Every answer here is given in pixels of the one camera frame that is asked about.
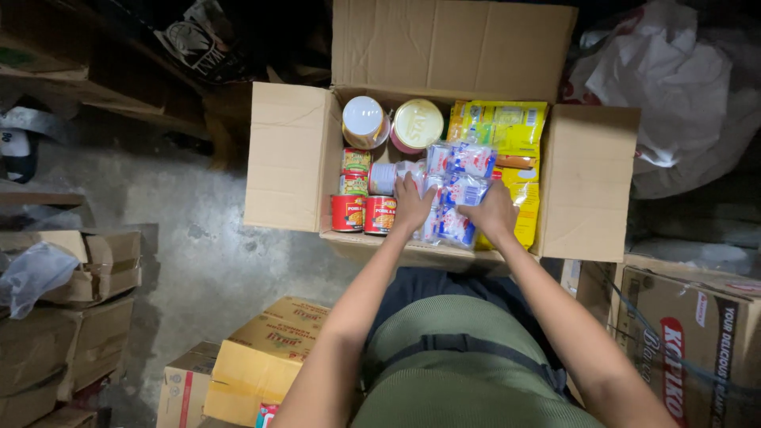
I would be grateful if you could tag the black bag with white print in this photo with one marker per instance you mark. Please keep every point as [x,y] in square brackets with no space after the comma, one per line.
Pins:
[202,38]

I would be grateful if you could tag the person's green ribbed shirt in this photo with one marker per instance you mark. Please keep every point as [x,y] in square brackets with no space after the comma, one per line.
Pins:
[464,380]

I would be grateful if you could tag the red white packet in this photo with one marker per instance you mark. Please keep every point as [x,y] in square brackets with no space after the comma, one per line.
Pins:
[267,416]

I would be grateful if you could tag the small red stripe carton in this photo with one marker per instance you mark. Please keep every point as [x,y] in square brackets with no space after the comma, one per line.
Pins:
[185,386]

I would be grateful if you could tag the yellow cardboard carton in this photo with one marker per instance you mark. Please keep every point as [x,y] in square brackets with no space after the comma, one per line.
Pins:
[261,362]

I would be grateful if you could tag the person's right hand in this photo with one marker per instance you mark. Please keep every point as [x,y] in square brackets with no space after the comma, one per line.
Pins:
[496,217]

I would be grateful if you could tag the white lid tall canister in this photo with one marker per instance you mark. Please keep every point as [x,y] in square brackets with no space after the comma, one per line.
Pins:
[363,119]

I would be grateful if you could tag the green label tin can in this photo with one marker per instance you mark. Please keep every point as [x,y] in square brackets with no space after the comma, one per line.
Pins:
[356,160]
[354,185]

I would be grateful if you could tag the brown carton with red print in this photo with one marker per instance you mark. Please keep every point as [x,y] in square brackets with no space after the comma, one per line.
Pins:
[689,350]

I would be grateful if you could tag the large white plastic bag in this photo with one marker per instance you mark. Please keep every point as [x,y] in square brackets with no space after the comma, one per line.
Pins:
[666,77]

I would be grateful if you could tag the person's right fingers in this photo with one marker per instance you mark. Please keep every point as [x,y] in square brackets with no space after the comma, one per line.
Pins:
[468,215]

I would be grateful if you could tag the red label tin can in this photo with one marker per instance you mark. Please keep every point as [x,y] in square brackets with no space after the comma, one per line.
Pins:
[348,213]
[379,215]

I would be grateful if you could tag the person's dark shorts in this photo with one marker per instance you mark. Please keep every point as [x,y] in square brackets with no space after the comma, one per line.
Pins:
[440,285]

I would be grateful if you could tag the gold lid pink canister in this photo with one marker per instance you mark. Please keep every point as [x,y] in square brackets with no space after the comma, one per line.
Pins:
[417,123]

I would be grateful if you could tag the wooden shelf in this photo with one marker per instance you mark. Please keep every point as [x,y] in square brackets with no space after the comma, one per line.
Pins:
[89,77]

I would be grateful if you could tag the stack of brown cartons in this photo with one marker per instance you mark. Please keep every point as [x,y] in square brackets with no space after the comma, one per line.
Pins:
[95,333]

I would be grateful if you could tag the clear crumpled plastic bag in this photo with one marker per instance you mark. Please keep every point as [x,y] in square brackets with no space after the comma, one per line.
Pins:
[33,276]

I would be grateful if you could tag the stack of yellow packets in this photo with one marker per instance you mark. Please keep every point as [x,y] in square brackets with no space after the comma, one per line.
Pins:
[526,202]

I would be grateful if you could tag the grey white sandal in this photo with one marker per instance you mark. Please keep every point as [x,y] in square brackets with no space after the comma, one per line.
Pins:
[21,145]

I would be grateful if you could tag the silver blue label tin can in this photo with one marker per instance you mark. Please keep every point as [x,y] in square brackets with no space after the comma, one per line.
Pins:
[382,178]

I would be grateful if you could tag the open brown cardboard box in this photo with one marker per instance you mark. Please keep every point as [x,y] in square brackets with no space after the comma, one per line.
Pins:
[452,47]

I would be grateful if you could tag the yellow green snack packets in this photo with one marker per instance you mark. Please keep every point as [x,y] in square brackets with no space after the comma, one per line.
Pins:
[499,122]

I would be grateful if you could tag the person's left hand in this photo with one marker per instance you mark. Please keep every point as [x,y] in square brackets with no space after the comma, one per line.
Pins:
[410,211]

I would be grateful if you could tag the clear blue print packet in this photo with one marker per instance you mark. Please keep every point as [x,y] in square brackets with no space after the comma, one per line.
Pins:
[464,190]
[449,229]
[467,158]

